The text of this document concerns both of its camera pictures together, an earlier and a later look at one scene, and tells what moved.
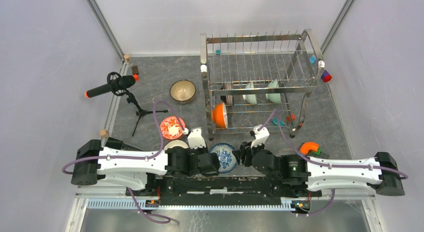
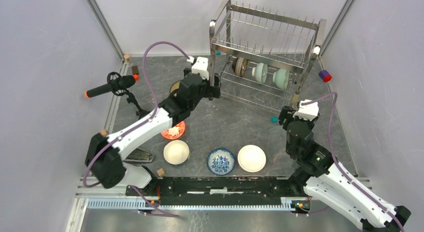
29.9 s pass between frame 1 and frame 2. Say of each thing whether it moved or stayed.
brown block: stayed
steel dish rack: moved
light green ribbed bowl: moved
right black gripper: moved
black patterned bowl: moved
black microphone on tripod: stayed
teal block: stayed
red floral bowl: stayed
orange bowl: moved
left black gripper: moved
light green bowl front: moved
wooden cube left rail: stayed
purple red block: stayed
